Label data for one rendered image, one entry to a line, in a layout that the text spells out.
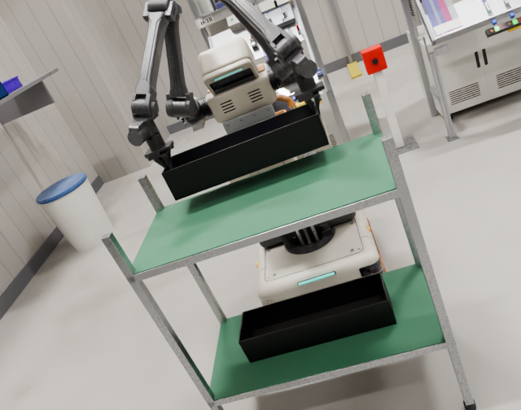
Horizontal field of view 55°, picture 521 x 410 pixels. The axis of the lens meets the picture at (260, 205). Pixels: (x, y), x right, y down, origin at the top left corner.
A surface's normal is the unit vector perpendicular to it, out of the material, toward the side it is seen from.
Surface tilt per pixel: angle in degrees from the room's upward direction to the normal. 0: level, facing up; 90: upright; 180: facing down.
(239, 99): 98
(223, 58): 42
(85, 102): 90
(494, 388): 0
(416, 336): 0
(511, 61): 90
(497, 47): 90
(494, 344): 0
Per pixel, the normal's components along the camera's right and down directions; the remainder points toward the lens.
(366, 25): -0.06, 0.48
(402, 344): -0.38, -0.82
